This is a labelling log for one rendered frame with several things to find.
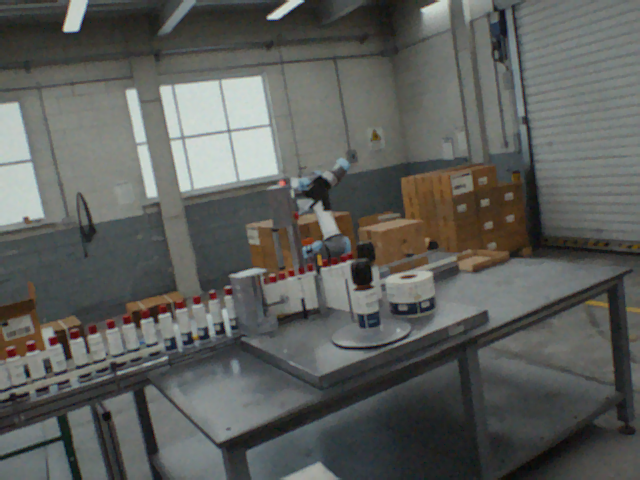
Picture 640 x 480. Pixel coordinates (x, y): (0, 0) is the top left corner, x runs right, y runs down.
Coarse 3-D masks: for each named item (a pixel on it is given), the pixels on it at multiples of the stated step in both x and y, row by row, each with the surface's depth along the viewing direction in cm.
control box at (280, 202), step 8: (288, 184) 281; (272, 192) 271; (280, 192) 271; (288, 192) 271; (272, 200) 272; (280, 200) 271; (288, 200) 271; (272, 208) 272; (280, 208) 272; (288, 208) 272; (272, 216) 273; (280, 216) 272; (288, 216) 272; (280, 224) 273; (288, 224) 273
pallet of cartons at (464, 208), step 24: (456, 168) 695; (480, 168) 639; (408, 192) 678; (432, 192) 644; (456, 192) 622; (480, 192) 640; (504, 192) 658; (408, 216) 689; (432, 216) 652; (456, 216) 624; (480, 216) 642; (504, 216) 661; (456, 240) 627; (480, 240) 644; (504, 240) 663
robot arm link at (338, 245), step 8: (304, 176) 327; (320, 208) 324; (320, 216) 323; (328, 216) 322; (320, 224) 324; (328, 224) 321; (328, 232) 320; (336, 232) 319; (328, 240) 318; (336, 240) 316; (344, 240) 318; (336, 248) 315; (344, 248) 316; (336, 256) 315
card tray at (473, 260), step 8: (456, 256) 345; (464, 256) 348; (472, 256) 352; (480, 256) 348; (488, 256) 345; (496, 256) 326; (504, 256) 329; (464, 264) 335; (472, 264) 317; (480, 264) 320; (488, 264) 323
